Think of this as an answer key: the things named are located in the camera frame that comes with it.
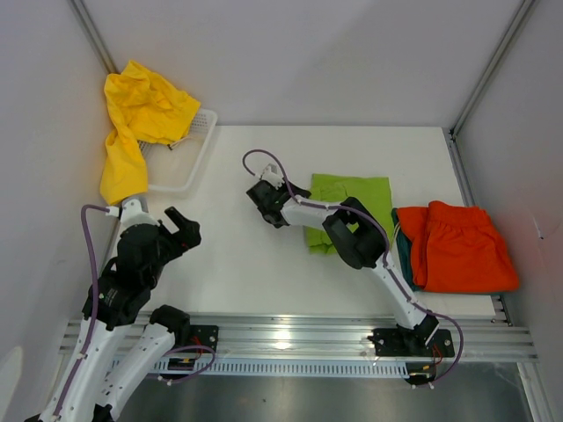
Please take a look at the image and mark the lime green shorts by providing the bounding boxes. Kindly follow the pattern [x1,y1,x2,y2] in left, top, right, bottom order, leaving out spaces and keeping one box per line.
[311,173,394,240]

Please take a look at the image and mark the teal green shorts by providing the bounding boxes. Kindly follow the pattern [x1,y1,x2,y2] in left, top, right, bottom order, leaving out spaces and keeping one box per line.
[391,208,421,291]

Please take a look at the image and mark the orange shorts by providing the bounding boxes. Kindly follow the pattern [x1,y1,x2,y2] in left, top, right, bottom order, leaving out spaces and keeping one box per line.
[397,200,519,295]

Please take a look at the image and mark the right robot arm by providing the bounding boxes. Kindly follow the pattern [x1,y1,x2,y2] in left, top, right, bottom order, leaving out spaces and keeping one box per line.
[246,180,439,355]

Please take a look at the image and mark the yellow shorts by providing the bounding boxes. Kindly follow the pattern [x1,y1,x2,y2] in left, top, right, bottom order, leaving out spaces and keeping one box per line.
[99,60,201,206]

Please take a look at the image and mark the white plastic basket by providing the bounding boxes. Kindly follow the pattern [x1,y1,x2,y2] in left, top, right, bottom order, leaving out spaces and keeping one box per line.
[139,108,218,195]

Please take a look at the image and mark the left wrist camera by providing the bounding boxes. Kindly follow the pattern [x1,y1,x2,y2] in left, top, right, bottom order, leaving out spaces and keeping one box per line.
[105,196,158,230]

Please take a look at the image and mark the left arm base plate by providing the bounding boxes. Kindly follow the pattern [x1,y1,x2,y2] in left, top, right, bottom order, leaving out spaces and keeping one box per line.
[175,325,219,354]

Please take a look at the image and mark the slotted cable duct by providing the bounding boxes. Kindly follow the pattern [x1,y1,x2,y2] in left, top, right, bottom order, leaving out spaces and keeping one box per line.
[149,357,408,379]

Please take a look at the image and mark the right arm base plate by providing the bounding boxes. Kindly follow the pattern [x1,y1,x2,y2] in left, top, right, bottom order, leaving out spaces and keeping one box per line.
[367,328,456,358]

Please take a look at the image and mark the right aluminium frame post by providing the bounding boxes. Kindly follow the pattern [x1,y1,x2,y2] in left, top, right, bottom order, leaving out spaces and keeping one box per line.
[448,0,542,142]

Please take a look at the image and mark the aluminium frame post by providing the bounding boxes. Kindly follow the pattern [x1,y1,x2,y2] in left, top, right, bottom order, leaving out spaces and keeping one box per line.
[448,0,542,142]
[68,0,118,74]

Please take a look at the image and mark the aluminium mounting rail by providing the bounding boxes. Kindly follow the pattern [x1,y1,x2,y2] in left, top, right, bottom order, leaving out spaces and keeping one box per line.
[59,312,540,364]

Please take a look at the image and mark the left aluminium frame post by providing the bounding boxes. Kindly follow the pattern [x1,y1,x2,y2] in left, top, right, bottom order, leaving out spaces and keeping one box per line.
[68,0,118,74]

